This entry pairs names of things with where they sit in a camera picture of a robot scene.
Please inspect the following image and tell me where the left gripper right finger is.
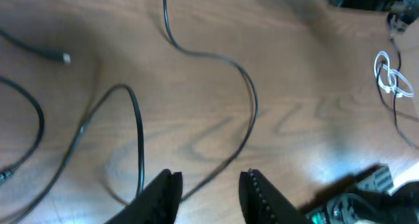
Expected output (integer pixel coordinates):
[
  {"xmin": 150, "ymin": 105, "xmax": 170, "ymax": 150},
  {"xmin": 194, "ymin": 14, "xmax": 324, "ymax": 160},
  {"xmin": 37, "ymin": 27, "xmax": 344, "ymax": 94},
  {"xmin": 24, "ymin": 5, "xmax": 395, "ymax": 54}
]
[{"xmin": 238, "ymin": 168, "xmax": 311, "ymax": 224}]

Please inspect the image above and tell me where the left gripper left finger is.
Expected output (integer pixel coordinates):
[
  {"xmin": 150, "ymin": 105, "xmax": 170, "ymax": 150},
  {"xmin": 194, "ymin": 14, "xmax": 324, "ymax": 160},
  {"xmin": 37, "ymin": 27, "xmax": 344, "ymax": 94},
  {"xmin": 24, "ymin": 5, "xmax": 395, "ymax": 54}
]
[{"xmin": 105, "ymin": 169, "xmax": 183, "ymax": 224}]

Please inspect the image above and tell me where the white USB cable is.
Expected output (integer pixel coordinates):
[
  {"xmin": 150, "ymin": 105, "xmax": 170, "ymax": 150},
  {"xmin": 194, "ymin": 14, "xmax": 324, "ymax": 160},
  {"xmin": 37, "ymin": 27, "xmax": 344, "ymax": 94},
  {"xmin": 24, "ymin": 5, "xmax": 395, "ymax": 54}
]
[{"xmin": 373, "ymin": 50, "xmax": 415, "ymax": 98}]

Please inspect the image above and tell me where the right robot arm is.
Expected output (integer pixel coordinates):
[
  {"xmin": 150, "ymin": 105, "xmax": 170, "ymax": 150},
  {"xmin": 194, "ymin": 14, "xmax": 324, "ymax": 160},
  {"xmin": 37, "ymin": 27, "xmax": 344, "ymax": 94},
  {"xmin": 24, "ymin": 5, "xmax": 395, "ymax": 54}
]
[{"xmin": 327, "ymin": 0, "xmax": 418, "ymax": 33}]

